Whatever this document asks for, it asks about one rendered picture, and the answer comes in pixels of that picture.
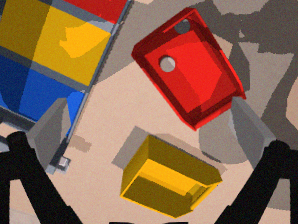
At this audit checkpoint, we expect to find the dark grey metal shelf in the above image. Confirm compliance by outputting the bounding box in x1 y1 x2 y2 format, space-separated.
0 0 132 175

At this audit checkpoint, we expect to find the yellow bin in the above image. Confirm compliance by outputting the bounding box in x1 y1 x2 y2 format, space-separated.
120 135 223 219

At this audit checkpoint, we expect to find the red bin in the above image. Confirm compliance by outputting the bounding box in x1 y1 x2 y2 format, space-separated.
131 7 246 131

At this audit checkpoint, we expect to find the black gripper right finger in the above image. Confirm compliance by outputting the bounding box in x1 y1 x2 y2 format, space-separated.
214 97 298 224

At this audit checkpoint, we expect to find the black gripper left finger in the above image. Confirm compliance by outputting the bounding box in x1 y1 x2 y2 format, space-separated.
0 98 83 224

